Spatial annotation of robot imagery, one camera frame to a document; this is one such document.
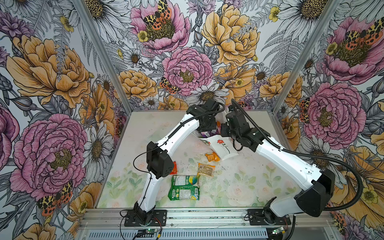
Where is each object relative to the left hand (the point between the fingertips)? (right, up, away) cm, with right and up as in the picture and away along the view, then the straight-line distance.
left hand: (209, 131), depth 85 cm
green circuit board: (-31, -47, -13) cm, 58 cm away
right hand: (+8, +1, -6) cm, 10 cm away
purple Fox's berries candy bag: (-1, -1, -2) cm, 2 cm away
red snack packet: (-20, -23, +3) cm, 30 cm away
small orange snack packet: (+3, -16, +9) cm, 19 cm away
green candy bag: (-13, -30, -4) cm, 33 cm away
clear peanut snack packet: (0, -23, +4) cm, 23 cm away
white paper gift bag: (+8, -9, 0) cm, 12 cm away
